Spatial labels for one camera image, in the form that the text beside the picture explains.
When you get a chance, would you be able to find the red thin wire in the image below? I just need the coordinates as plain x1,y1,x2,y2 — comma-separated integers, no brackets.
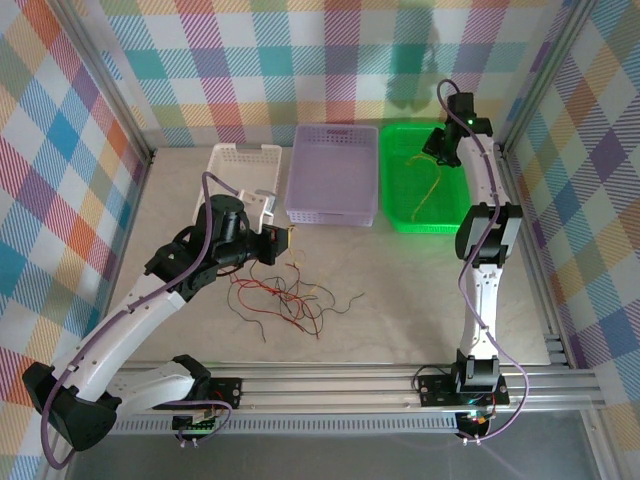
228,277,327,341

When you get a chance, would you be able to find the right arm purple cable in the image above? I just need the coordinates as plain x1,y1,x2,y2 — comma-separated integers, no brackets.
436,78,532,445

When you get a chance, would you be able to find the aluminium side rail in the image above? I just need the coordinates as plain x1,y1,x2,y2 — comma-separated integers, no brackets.
87,149,157,376
494,144,576,371

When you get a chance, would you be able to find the purple perforated plastic basket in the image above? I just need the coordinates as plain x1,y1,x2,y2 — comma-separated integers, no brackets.
283,123,380,229

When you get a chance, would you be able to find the aluminium frame post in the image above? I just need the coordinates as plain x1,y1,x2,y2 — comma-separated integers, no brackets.
499,0,599,154
58,0,155,169

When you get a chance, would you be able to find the white perforated plastic basket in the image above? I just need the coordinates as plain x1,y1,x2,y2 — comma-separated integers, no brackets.
192,143,284,236

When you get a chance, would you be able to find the aluminium front rail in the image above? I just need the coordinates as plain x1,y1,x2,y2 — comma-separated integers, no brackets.
53,367,609,416

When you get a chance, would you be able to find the yellow thin wire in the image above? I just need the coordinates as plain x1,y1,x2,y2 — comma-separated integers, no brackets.
405,153,445,222
283,225,322,297

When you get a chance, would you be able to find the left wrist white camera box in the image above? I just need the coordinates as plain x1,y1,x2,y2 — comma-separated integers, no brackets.
237,187,277,235

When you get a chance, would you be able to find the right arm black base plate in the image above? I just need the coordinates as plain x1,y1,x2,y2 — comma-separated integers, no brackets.
417,373,511,407

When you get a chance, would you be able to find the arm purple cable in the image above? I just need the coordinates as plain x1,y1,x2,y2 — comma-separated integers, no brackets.
436,78,532,445
42,171,241,470

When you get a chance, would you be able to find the grey slotted cable duct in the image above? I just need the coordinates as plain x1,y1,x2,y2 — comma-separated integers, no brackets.
78,418,461,436

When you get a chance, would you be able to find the small electronics board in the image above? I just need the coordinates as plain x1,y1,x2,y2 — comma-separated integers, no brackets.
171,413,224,444
455,408,496,439

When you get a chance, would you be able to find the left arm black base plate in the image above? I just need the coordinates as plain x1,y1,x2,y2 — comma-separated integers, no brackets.
151,377,244,412

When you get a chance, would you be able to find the green perforated plastic basket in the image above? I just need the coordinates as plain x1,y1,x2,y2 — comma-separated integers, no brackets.
378,123,476,236

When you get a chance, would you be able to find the black thin wire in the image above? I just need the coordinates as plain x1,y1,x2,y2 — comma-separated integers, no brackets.
272,277,341,326
225,262,275,345
331,292,365,316

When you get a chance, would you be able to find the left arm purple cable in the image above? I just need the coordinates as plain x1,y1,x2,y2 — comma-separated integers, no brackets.
42,171,241,470

